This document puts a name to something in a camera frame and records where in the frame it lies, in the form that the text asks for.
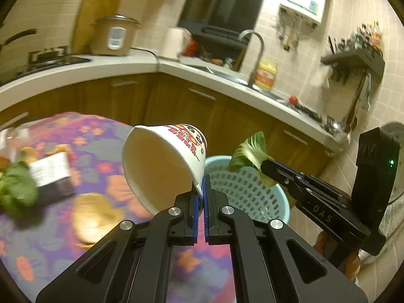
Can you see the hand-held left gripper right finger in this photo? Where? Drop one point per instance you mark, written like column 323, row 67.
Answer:
column 206, row 216

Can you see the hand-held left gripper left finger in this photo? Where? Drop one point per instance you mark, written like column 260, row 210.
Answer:
column 197, row 216

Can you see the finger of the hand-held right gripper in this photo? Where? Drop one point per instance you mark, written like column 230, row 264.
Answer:
column 277, row 173
column 328, row 185

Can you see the green vegetable leaf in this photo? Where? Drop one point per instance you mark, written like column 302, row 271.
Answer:
column 249, row 154

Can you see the light blue plastic basket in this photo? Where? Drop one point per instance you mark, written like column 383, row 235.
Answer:
column 240, row 189

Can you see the paper instant noodle cup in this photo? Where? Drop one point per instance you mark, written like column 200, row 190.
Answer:
column 151, row 164

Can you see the person's right hand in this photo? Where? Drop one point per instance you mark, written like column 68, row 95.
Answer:
column 352, row 265

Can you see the metal ladle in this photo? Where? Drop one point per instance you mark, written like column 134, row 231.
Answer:
column 342, row 132

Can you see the red tomato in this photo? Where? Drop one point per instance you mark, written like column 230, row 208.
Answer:
column 293, row 100

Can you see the yellow dish soap bottle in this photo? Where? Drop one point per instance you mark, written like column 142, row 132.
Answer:
column 265, row 75

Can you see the round orange peel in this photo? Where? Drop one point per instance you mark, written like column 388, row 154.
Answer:
column 94, row 217

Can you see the wooden kitchen cabinet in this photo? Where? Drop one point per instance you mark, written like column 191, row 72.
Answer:
column 189, row 107

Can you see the steel sink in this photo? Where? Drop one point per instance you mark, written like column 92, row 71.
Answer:
column 227, row 74

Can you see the floral purple tablecloth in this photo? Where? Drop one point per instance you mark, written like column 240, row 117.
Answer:
column 94, row 151

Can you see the metal faucet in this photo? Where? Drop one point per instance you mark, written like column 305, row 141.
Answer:
column 259, row 53

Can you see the water heater pipes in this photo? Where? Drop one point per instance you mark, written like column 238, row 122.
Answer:
column 288, row 33

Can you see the orange peel piece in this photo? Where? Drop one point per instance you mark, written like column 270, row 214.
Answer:
column 31, row 155
column 61, row 150

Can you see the dark box with white label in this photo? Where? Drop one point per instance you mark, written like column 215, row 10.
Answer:
column 50, row 170

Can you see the white kitchen countertop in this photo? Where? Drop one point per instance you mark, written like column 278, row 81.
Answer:
column 126, row 64

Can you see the white kettle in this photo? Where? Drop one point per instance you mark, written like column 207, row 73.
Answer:
column 173, row 42

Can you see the dark kitchen window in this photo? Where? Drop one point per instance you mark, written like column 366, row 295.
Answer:
column 227, row 0

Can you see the leafy green vegetable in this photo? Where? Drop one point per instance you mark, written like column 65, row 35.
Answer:
column 17, row 186

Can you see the clear plastic container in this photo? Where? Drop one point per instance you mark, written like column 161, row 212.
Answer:
column 14, row 142

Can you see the brown rice cooker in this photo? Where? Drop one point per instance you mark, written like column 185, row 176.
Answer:
column 115, row 36

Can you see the black gas stove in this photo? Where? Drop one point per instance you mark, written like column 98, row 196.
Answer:
column 47, row 57

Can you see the wooden cutting board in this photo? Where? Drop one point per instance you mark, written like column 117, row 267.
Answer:
column 88, row 15

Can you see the black frying pan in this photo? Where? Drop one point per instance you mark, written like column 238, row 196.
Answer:
column 22, row 35

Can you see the black wall rack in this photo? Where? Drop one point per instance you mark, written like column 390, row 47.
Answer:
column 353, row 61

